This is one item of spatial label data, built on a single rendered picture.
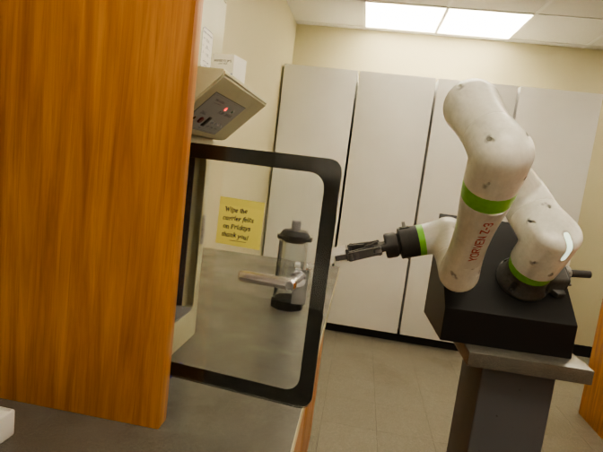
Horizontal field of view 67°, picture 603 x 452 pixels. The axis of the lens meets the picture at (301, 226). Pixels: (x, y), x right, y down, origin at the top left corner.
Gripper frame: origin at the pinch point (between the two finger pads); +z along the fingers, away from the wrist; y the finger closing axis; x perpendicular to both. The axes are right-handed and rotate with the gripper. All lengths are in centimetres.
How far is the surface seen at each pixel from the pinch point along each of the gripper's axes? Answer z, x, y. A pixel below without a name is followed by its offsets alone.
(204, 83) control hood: 9, -41, 65
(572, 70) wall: -206, -75, -288
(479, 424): -33, 54, 9
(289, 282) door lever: 0, -9, 73
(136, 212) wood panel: 21, -23, 73
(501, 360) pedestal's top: -41, 33, 15
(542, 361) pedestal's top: -51, 35, 14
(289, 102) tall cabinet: 31, -92, -246
